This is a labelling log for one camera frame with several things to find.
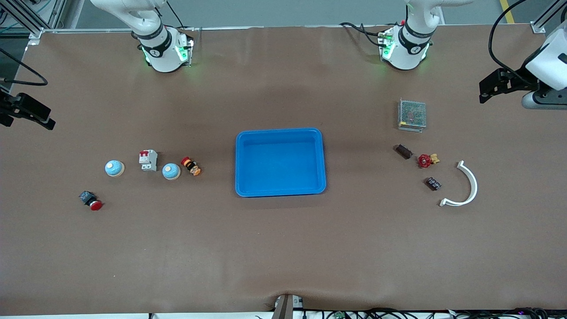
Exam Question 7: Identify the black base cable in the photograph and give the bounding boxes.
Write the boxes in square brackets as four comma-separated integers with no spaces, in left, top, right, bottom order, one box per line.
[166,0,186,30]
[340,22,386,47]

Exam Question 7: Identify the brown table cover sheet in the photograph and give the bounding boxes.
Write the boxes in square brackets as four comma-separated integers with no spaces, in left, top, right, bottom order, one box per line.
[0,24,567,316]

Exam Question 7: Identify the black left base cable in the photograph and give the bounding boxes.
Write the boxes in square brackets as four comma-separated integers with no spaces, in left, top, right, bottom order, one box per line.
[340,22,386,47]

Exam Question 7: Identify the white circuit breaker red switch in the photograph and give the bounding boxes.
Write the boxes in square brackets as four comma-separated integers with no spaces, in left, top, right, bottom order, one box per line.
[139,149,159,172]

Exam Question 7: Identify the red mushroom push button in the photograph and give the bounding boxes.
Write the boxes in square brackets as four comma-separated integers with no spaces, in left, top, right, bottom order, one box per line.
[79,191,104,211]

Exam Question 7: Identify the white curved plastic bracket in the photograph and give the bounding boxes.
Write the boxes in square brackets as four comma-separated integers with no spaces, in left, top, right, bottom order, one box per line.
[439,160,478,207]

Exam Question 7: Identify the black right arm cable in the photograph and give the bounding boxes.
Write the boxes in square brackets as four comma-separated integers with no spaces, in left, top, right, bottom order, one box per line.
[0,48,48,86]

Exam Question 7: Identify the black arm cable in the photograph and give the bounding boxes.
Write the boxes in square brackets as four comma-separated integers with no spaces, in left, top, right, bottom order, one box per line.
[0,48,48,86]
[487,0,539,85]

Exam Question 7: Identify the orange red emergency stop button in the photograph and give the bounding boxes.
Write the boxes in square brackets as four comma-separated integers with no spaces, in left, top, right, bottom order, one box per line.
[180,156,202,176]

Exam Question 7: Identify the blue plastic tray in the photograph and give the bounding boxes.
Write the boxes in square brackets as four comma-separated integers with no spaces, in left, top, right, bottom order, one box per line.
[235,128,327,198]

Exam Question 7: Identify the metal mesh power supply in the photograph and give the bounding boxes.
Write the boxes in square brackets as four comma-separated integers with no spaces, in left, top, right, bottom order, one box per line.
[397,98,427,132]

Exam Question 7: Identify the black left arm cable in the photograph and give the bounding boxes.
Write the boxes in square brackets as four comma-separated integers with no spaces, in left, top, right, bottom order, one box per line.
[487,0,539,85]

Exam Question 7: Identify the grey table edge bracket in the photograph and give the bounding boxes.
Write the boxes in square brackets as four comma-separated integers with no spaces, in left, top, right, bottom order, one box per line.
[271,293,305,319]

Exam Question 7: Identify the black right base cable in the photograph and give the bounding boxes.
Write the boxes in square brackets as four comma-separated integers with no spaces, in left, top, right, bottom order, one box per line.
[166,0,186,30]

